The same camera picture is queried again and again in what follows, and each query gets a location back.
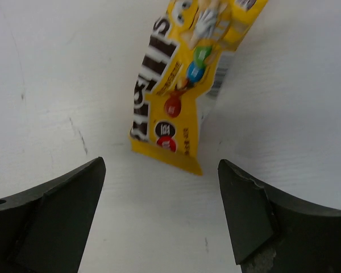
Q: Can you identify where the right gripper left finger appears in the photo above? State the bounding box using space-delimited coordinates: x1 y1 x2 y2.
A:
0 157 106 272

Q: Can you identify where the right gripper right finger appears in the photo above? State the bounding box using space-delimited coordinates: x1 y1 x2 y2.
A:
218 159 341 272

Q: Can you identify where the yellow candy bar far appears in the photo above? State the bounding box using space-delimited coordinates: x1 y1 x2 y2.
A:
130 0 266 175

